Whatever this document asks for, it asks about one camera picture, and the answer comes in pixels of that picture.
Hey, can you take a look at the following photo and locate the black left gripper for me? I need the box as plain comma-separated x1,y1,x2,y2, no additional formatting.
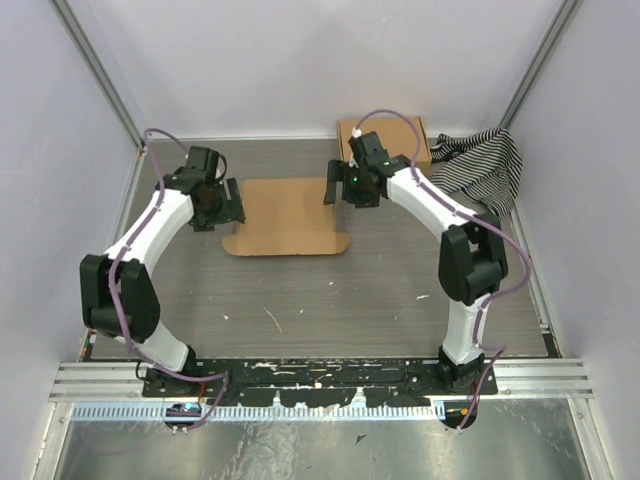
192,178,246,232

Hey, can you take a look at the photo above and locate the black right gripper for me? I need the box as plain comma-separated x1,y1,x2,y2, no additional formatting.
324,159,380,209

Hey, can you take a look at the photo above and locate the brown cardboard box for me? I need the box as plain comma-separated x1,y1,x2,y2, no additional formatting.
222,177,351,257
337,116,432,174

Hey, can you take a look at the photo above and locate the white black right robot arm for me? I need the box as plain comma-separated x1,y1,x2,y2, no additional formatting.
323,129,508,395

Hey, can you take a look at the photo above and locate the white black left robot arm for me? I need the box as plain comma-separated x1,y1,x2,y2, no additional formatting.
79,146,245,397

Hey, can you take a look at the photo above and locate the folded brown cardboard box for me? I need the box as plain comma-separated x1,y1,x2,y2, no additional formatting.
337,116,432,174

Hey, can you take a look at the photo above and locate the striped black white cloth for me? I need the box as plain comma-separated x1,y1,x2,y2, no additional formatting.
429,128,523,218

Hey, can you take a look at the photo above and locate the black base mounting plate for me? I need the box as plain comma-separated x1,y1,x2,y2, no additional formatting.
141,357,499,409

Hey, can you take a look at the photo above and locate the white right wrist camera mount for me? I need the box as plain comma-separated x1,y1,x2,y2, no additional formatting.
348,127,362,168

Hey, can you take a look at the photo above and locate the left aluminium corner post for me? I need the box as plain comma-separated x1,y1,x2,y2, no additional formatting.
48,0,149,150

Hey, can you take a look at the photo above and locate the aluminium corner post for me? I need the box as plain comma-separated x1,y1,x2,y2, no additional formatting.
499,0,583,130
48,0,149,150

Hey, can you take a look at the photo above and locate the aluminium front frame rail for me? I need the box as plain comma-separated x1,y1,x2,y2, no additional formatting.
50,358,593,407

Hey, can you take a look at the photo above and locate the slotted grey cable duct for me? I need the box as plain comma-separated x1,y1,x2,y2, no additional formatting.
70,400,445,422

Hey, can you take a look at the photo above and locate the right aluminium corner post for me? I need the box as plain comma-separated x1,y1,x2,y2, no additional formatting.
499,0,583,130

